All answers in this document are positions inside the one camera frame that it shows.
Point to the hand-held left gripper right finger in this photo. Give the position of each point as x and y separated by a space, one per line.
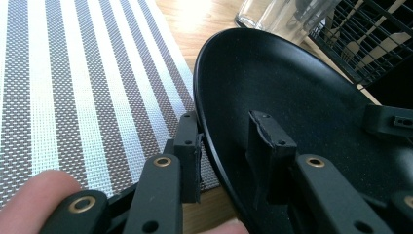
269 162

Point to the black plate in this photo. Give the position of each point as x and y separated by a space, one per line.
292 81

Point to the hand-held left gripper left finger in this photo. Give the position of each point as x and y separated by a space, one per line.
188 169

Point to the striped woven placemat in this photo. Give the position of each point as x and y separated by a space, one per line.
65 81

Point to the clear drinking glass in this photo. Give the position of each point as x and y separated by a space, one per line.
256 13
302 22

